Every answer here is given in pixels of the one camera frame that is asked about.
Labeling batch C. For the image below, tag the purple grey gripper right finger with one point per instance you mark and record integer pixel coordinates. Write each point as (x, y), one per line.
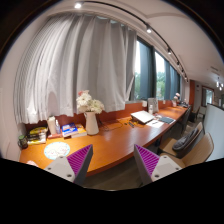
(151, 166)

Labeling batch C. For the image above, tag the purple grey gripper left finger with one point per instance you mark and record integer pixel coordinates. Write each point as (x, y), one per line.
(74, 167)

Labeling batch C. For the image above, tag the round white patterned mat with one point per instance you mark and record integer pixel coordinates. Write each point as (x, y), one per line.
(56, 149)

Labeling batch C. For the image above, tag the blue white book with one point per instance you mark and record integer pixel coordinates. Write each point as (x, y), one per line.
(69, 129)

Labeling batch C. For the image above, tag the small plastic bottle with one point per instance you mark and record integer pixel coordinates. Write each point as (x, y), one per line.
(58, 129)

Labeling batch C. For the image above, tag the dark grey seat cushion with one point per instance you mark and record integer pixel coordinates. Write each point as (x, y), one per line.
(185, 140)

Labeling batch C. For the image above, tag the white ceramic vase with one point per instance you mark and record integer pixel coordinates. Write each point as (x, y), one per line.
(91, 123)

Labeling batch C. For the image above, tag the white paper sheet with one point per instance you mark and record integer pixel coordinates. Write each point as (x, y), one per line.
(155, 123)

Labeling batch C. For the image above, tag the wooden chair with cushion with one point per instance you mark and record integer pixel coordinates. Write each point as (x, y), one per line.
(196, 152)

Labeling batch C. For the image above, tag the stack of yellow books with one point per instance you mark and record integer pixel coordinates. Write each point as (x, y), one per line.
(37, 136)

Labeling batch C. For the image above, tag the white open laptop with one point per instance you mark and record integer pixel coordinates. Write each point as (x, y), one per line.
(142, 116)

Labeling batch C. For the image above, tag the white tissue box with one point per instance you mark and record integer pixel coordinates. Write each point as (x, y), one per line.
(51, 124)

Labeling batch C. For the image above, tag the dark green jar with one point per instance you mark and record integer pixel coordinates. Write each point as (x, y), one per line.
(22, 142)

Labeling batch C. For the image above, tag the white flower bouquet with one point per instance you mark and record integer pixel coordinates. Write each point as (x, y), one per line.
(85, 103)

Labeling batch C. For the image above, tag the white partition panel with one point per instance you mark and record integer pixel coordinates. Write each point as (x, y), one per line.
(214, 125)

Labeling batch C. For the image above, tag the white curtain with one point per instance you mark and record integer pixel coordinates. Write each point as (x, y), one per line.
(70, 53)

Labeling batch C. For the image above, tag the dark grey curtain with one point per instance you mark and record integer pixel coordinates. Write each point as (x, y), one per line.
(143, 71)

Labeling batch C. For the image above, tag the black ceiling light track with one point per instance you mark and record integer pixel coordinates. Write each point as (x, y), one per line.
(148, 28)

